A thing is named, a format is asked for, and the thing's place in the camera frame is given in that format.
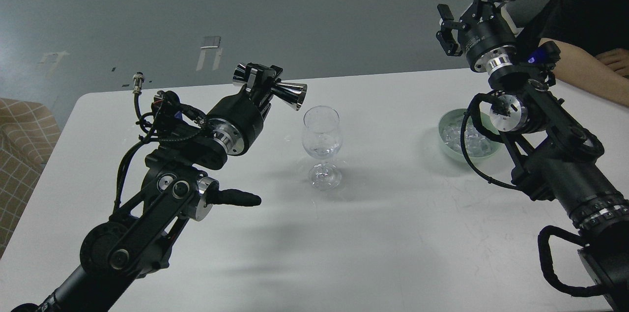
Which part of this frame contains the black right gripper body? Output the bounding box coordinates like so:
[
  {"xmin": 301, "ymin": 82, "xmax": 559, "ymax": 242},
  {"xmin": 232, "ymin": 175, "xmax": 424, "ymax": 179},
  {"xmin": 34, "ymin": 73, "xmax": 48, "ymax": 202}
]
[{"xmin": 457, "ymin": 7, "xmax": 516, "ymax": 73}]

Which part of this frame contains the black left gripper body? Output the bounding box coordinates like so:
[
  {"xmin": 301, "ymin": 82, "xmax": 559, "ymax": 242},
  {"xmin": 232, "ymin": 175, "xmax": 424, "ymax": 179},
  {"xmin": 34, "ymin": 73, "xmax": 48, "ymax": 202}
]
[{"xmin": 207, "ymin": 86, "xmax": 273, "ymax": 156}]

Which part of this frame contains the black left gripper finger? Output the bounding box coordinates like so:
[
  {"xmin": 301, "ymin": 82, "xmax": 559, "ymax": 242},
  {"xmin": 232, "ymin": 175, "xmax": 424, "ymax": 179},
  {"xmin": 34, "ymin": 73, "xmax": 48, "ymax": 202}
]
[{"xmin": 245, "ymin": 63, "xmax": 283, "ymax": 106}]

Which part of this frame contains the steel double jigger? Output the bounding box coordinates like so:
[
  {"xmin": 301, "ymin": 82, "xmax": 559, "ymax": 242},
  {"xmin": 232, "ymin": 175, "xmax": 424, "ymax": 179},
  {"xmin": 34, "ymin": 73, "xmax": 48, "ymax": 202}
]
[{"xmin": 233, "ymin": 64, "xmax": 308, "ymax": 111}]

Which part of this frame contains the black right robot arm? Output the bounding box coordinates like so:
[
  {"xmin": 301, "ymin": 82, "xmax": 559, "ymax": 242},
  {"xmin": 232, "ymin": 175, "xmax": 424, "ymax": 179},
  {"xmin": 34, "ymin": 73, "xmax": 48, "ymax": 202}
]
[{"xmin": 436, "ymin": 0, "xmax": 629, "ymax": 312}]

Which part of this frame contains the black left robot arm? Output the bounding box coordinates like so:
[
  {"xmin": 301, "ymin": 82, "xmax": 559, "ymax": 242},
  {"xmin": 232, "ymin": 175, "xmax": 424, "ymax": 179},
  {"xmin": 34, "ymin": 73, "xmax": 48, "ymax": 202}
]
[{"xmin": 14, "ymin": 63, "xmax": 283, "ymax": 312}]

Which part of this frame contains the person forearm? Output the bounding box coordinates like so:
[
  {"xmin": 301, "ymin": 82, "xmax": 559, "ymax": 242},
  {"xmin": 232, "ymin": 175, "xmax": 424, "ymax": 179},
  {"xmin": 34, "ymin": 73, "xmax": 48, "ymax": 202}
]
[{"xmin": 553, "ymin": 40, "xmax": 629, "ymax": 107}]

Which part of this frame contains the clear wine glass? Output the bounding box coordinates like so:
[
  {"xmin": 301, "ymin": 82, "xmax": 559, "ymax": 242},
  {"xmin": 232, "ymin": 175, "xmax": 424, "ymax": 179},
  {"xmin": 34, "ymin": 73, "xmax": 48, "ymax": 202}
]
[{"xmin": 302, "ymin": 105, "xmax": 343, "ymax": 191}]

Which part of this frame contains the clear ice cubes pile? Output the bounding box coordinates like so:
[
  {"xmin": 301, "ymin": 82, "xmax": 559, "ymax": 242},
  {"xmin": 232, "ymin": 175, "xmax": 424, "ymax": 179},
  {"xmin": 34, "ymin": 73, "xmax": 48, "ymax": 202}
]
[{"xmin": 440, "ymin": 123, "xmax": 497, "ymax": 158}]

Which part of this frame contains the person hand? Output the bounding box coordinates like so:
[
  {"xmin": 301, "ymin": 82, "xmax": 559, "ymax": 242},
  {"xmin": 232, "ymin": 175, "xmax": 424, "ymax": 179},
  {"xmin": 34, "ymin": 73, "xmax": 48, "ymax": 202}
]
[{"xmin": 595, "ymin": 48, "xmax": 629, "ymax": 78}]

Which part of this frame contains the grey office chair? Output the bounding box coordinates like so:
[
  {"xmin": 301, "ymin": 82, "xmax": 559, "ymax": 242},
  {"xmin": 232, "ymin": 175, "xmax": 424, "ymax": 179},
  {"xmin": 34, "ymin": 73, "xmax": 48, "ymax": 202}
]
[{"xmin": 506, "ymin": 0, "xmax": 550, "ymax": 28}]

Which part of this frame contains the person black shirt torso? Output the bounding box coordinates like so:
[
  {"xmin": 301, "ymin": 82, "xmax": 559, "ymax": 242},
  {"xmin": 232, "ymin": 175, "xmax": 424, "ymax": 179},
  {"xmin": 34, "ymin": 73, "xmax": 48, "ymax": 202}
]
[{"xmin": 516, "ymin": 0, "xmax": 629, "ymax": 56}]

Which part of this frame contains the pale green bowl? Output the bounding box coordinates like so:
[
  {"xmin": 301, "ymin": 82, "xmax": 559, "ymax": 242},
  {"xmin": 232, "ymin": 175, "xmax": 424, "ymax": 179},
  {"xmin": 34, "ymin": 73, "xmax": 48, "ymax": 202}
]
[{"xmin": 437, "ymin": 109, "xmax": 502, "ymax": 164}]

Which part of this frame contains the tan checkered sofa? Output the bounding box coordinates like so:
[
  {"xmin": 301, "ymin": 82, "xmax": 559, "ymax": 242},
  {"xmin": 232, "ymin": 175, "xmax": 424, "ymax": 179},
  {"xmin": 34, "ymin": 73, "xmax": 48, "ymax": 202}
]
[{"xmin": 0, "ymin": 98, "xmax": 61, "ymax": 254}]

